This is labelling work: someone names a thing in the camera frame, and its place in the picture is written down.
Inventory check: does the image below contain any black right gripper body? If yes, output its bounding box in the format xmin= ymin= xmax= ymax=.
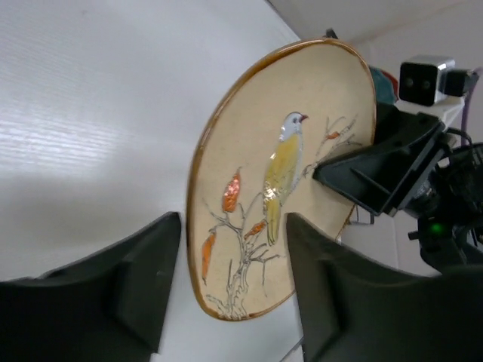
xmin=371 ymin=103 xmax=451 ymax=218

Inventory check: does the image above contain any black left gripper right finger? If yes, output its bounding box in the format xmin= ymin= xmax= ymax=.
xmin=286 ymin=213 xmax=482 ymax=361

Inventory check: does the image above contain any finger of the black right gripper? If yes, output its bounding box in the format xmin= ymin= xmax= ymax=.
xmin=312 ymin=144 xmax=400 ymax=216

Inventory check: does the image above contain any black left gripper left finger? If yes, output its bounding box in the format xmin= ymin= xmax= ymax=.
xmin=1 ymin=212 xmax=182 ymax=361

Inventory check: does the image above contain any dark teal scalloped plate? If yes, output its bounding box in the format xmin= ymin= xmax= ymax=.
xmin=369 ymin=66 xmax=394 ymax=105

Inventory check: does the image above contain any red plate with teal flower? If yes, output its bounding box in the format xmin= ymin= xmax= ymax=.
xmin=383 ymin=71 xmax=398 ymax=103

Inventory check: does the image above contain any beige plate with bird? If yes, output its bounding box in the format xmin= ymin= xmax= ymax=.
xmin=186 ymin=38 xmax=376 ymax=321

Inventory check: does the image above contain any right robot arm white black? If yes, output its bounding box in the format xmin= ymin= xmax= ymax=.
xmin=312 ymin=103 xmax=482 ymax=272

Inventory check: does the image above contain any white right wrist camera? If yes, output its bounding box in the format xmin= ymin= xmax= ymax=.
xmin=395 ymin=55 xmax=481 ymax=127

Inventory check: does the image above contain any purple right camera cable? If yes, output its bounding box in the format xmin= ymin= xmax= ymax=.
xmin=460 ymin=66 xmax=483 ymax=133

